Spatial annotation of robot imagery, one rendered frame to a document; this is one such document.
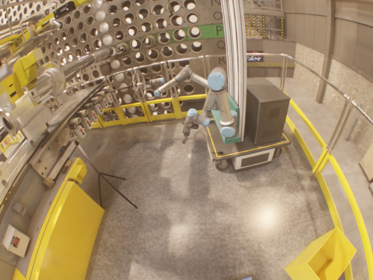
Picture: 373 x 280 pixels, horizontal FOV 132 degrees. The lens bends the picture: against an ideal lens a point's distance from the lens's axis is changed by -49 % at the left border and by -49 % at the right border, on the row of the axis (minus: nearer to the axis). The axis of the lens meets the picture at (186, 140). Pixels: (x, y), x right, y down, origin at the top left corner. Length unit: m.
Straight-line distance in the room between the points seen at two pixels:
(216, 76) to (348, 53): 7.20
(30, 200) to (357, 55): 8.78
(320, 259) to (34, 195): 2.76
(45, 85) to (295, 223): 2.68
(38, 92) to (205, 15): 2.71
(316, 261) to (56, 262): 2.25
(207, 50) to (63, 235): 3.36
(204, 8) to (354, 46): 6.07
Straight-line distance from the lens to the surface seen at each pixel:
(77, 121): 1.99
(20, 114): 1.85
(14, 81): 1.80
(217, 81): 1.06
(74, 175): 1.74
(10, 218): 1.82
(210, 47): 3.17
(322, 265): 1.81
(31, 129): 1.79
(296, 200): 1.87
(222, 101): 1.15
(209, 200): 1.70
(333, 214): 1.94
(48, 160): 1.92
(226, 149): 1.68
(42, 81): 1.71
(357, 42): 7.57
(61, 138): 2.05
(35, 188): 1.89
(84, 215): 1.80
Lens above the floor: 1.52
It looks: 41 degrees down
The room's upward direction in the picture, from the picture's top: 12 degrees counter-clockwise
